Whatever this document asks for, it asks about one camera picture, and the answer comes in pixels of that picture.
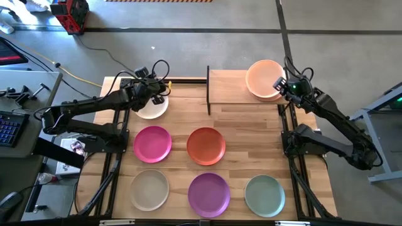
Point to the red and black machine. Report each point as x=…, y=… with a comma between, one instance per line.
x=70, y=15

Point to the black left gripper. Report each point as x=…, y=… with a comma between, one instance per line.
x=147, y=91

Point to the black computer mouse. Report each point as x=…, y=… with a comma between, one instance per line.
x=9, y=205

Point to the grey side table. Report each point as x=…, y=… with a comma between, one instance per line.
x=31, y=94

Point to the black keyboard with blue keys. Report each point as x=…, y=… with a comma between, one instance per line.
x=12, y=128

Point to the black diagonal frame brace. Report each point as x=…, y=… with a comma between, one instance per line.
x=91, y=199
x=320, y=201

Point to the pink patterned phone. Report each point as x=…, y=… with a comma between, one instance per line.
x=77, y=148

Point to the pale teal plate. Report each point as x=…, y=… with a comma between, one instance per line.
x=264, y=196

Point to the white box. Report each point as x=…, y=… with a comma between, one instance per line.
x=67, y=168

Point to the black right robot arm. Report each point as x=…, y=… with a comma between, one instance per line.
x=339, y=119

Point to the silver metal bracket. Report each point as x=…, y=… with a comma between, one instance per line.
x=116, y=222
x=292, y=223

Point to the beige plate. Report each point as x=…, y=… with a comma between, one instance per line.
x=149, y=190

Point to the clear plastic bottle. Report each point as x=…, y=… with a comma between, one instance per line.
x=47, y=178

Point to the large purple plastic bowl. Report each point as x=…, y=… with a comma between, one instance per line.
x=208, y=194

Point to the wooden shelf with black legs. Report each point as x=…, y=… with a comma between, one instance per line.
x=229, y=88

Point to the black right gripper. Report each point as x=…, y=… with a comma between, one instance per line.
x=298, y=89

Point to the black flat board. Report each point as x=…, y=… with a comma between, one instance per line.
x=56, y=152

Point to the peach plate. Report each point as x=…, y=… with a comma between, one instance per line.
x=267, y=99
x=262, y=78

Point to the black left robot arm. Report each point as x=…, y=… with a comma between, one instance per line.
x=94, y=102

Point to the grey-blue metal frame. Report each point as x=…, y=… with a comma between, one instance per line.
x=381, y=157

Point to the dark screen with red line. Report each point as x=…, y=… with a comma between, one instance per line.
x=11, y=53

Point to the cream white plate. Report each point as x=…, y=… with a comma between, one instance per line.
x=154, y=113

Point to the black clamp tool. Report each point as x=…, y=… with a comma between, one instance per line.
x=19, y=94

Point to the orange-red plate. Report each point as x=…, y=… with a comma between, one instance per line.
x=205, y=146

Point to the pink plate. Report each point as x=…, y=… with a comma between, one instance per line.
x=152, y=144

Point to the person's white shoe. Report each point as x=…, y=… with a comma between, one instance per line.
x=6, y=28
x=36, y=5

